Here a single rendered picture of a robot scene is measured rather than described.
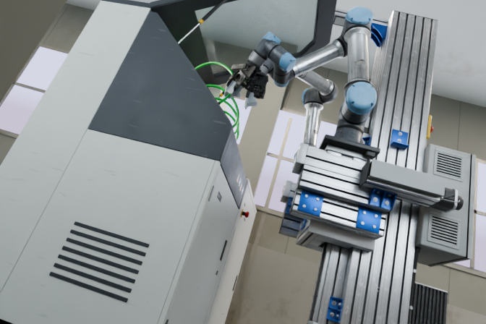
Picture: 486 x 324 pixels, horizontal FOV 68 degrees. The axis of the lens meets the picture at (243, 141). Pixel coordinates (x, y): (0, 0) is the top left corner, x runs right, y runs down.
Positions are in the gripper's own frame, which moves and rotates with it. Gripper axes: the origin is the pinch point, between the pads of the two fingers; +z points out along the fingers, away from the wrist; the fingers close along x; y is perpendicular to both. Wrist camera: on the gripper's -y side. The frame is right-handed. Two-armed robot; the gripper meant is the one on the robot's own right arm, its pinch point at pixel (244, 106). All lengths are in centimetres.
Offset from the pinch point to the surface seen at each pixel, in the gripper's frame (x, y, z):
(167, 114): -33.2, -21.1, 29.5
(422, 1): 100, 101, -200
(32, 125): -33, -76, 48
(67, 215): -33, -42, 78
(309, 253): 222, 54, 25
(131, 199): -33, -21, 66
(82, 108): -33, -58, 35
